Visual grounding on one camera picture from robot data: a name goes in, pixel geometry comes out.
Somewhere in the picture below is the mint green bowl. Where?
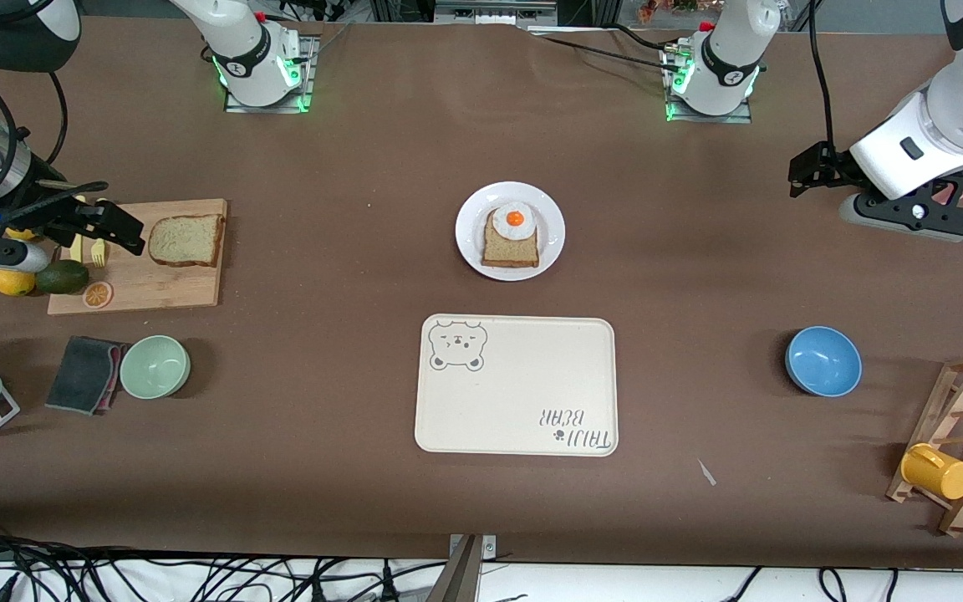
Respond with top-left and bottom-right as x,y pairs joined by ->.
119,335 -> 191,400

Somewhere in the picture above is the fried egg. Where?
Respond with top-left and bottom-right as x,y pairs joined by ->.
493,202 -> 538,242

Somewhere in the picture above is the grey metal frame box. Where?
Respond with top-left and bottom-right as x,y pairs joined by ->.
434,0 -> 559,26

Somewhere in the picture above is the dark green avocado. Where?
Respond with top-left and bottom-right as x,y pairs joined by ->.
35,259 -> 90,295

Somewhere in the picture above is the wooden cutting board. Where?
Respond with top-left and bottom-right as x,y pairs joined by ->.
47,198 -> 229,316

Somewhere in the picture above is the yellow mug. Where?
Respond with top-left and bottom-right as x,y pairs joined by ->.
900,443 -> 963,501

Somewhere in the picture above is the white round plate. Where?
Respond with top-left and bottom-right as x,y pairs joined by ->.
455,181 -> 567,282

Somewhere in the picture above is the blue bowl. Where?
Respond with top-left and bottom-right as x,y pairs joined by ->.
785,326 -> 864,398

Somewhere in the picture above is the cream bear print tray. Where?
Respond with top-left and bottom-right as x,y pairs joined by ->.
414,314 -> 619,457

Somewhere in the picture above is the metal table edge bracket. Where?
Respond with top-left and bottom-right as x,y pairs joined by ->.
448,534 -> 497,602

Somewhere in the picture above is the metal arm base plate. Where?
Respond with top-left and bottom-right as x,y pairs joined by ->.
224,33 -> 316,114
661,46 -> 754,125

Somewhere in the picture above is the yellow plastic knife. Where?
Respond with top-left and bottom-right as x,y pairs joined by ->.
69,196 -> 87,263

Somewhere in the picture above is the brown bread slice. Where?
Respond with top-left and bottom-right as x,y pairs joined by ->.
148,214 -> 225,268
481,207 -> 541,269

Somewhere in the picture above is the wooden mug rack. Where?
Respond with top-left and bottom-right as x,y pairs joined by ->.
886,353 -> 963,538

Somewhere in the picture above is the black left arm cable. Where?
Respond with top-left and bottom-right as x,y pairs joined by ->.
806,0 -> 837,153

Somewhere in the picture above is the dark grey folded cloth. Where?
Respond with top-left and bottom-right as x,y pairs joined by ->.
45,336 -> 133,416

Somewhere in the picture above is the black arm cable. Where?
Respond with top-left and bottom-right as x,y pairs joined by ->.
806,0 -> 837,153
0,50 -> 110,231

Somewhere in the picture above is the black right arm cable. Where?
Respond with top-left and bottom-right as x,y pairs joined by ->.
0,50 -> 110,231

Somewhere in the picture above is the black table cable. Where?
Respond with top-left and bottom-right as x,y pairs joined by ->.
527,23 -> 687,74

